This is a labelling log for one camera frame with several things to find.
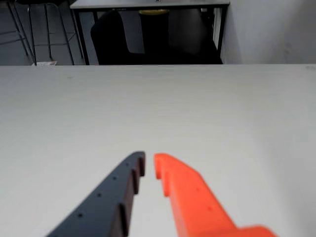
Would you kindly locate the navy gripper finger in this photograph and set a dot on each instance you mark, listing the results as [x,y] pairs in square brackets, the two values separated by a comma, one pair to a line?
[103,202]

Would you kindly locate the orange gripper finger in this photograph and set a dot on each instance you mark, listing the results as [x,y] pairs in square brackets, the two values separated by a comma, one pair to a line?
[195,205]

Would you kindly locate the white paper sheet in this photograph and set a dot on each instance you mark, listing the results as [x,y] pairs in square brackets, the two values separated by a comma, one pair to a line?
[44,63]

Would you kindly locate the black office chair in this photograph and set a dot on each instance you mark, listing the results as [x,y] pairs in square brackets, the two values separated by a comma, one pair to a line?
[108,42]

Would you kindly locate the black metal stool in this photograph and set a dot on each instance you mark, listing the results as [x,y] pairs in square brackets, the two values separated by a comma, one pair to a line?
[31,53]
[49,37]

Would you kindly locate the black bin with yellow rim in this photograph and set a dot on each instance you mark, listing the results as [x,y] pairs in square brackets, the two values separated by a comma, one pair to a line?
[153,29]

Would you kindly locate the grey desk with black frame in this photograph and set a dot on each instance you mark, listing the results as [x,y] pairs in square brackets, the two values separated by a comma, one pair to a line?
[148,4]

